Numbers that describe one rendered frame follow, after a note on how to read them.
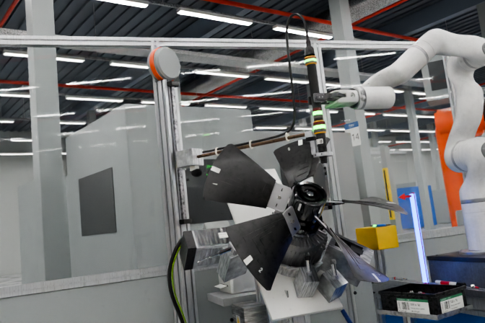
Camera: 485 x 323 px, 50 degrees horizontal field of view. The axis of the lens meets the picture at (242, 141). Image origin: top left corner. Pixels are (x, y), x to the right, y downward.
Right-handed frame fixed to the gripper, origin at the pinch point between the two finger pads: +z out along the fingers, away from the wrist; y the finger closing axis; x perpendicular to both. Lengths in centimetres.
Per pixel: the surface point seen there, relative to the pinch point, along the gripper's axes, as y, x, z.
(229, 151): 11.5, -15.7, 30.7
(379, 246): 21, -56, -32
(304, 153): 13.4, -17.9, 0.6
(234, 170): 9.0, -22.7, 30.6
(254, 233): -11, -45, 33
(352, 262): -23, -56, 7
